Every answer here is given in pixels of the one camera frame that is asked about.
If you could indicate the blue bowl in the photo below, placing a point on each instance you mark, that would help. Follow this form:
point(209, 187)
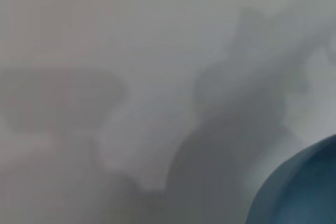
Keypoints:
point(302, 187)

